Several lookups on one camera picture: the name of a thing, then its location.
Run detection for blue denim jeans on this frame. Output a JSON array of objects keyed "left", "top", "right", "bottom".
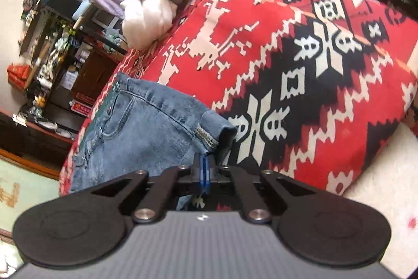
[{"left": 69, "top": 73, "right": 237, "bottom": 193}]

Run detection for green cutting mat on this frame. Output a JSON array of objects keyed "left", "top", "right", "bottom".
[{"left": 86, "top": 81, "right": 120, "bottom": 134}]

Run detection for red white sign box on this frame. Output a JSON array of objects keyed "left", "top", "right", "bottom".
[{"left": 69, "top": 100, "right": 92, "bottom": 117}]

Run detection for red patterned blanket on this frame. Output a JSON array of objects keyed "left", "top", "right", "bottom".
[{"left": 60, "top": 0, "right": 417, "bottom": 195}]

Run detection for brown wooden drawer cabinet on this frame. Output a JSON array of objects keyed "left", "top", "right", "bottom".
[{"left": 71, "top": 46, "right": 123, "bottom": 105}]

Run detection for white cardboard box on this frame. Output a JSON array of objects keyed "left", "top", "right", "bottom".
[{"left": 60, "top": 71, "right": 79, "bottom": 91}]

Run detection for white cloth bundle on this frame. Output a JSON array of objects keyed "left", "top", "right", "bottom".
[{"left": 120, "top": 0, "right": 177, "bottom": 50}]

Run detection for wooden chair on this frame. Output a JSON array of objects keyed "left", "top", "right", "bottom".
[{"left": 72, "top": 0, "right": 128, "bottom": 54}]

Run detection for red bag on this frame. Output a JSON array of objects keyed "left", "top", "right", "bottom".
[{"left": 7, "top": 64, "right": 32, "bottom": 90}]

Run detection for dark cluttered shelf unit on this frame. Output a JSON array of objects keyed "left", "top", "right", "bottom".
[{"left": 19, "top": 0, "right": 81, "bottom": 117}]

